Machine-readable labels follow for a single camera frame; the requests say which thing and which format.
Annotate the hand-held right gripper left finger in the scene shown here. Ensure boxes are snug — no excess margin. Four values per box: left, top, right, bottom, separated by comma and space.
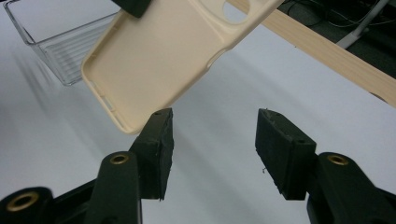
129, 107, 175, 201

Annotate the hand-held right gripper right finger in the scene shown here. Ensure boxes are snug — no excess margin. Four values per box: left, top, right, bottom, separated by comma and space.
255, 107, 318, 201

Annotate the beige phone case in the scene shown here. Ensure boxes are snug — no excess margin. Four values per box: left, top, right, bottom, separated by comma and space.
80, 0, 285, 135

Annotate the clear plastic tray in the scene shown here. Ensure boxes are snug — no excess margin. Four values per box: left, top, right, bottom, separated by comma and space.
3, 0, 121, 87

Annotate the white table mat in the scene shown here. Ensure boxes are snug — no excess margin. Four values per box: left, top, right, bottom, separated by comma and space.
0, 0, 396, 224

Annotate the wooden table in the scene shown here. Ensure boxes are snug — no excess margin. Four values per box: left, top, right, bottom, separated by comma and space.
226, 0, 396, 109

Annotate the white-legged desk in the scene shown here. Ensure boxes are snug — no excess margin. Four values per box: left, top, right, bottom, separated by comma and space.
335, 0, 390, 50

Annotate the bundle of floor cables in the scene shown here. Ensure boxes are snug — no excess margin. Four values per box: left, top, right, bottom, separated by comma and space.
279, 0, 396, 30

